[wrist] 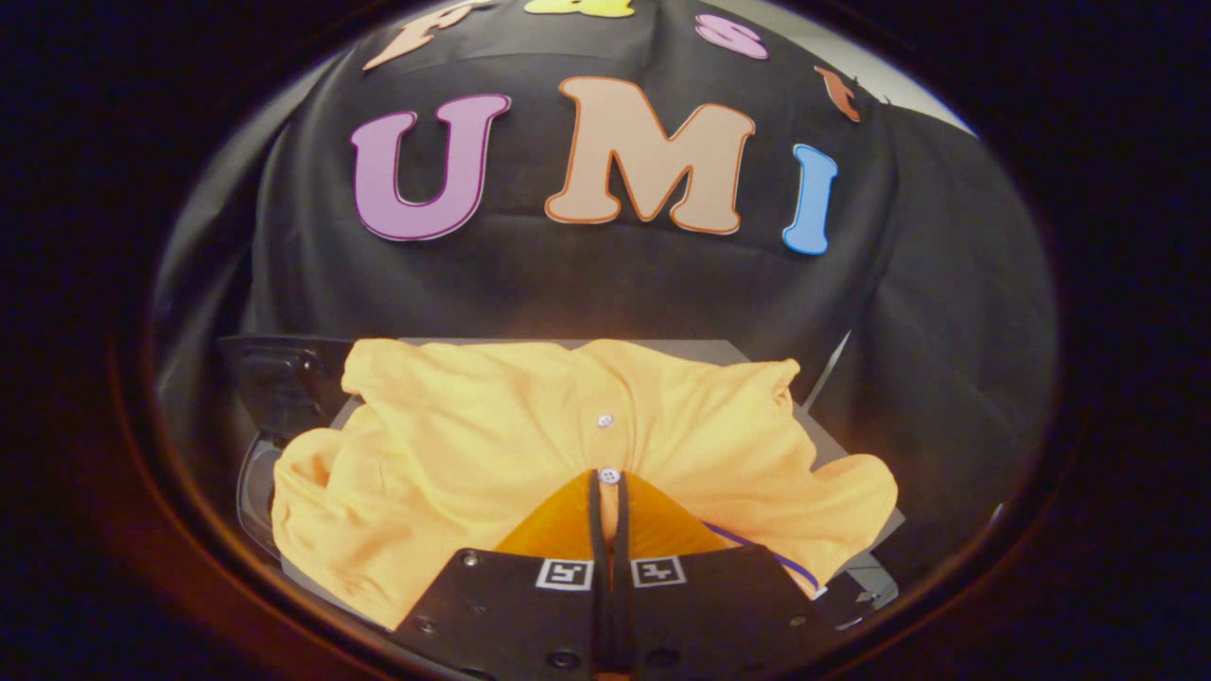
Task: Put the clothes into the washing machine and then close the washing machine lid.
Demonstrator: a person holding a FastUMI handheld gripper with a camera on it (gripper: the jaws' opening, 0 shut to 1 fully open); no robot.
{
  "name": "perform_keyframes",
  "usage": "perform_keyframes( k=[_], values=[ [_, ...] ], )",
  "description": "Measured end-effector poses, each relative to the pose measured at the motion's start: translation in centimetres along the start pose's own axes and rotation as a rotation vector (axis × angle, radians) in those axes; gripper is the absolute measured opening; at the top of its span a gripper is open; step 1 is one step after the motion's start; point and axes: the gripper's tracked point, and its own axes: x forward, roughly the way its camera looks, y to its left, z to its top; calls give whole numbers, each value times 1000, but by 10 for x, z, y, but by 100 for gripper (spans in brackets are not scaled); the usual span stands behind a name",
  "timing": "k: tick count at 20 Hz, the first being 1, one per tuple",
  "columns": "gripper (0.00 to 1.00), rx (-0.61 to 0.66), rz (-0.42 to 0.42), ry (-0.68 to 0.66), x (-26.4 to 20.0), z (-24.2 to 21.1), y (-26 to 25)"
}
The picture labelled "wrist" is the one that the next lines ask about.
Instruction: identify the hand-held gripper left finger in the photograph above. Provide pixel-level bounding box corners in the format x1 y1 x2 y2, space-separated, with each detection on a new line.
391 469 608 681

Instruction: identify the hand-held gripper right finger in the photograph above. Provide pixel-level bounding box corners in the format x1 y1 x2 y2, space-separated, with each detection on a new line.
610 471 845 681

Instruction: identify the orange button shirt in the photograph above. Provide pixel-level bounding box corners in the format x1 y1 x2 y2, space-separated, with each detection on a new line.
271 338 900 632

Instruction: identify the black backdrop cloth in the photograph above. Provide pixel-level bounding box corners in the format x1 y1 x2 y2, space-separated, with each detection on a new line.
156 0 1059 587

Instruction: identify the beige cabinet with dark frame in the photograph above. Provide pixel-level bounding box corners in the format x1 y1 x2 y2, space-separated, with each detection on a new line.
284 336 909 630

